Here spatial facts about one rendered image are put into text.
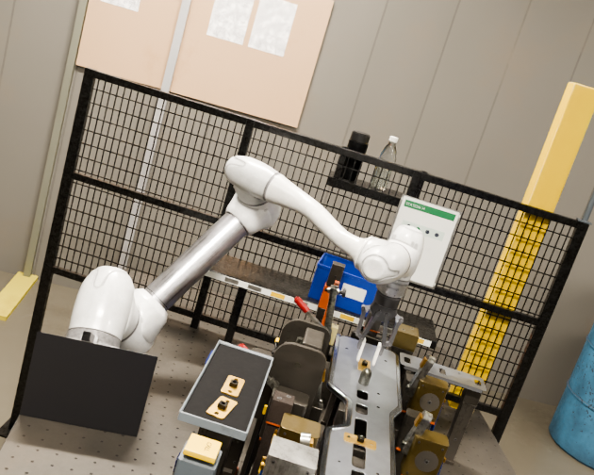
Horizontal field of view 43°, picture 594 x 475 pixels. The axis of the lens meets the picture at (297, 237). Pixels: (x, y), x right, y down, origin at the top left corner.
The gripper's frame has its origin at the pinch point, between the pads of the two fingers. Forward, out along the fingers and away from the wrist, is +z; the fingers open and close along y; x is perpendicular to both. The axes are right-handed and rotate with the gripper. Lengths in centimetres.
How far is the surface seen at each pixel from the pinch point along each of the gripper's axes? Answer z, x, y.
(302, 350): -14, -46, -21
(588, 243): -10, 266, 139
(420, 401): 6.2, -8.5, 18.5
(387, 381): 4.6, -5.8, 7.7
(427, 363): -5.4, -7.4, 16.6
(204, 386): -11, -74, -38
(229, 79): -46, 219, -102
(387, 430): 4.7, -36.3, 7.1
